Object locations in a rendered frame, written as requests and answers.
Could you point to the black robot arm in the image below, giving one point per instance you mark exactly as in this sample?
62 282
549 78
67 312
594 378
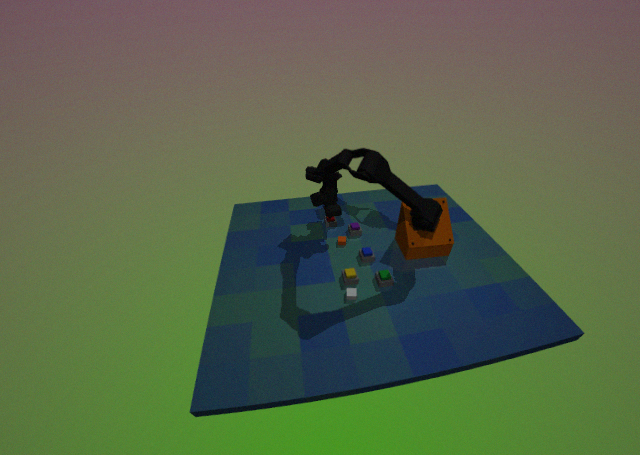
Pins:
374 169

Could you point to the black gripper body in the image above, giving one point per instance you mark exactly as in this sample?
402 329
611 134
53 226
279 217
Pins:
332 209

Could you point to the blue button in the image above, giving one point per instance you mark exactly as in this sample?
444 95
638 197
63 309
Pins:
367 255

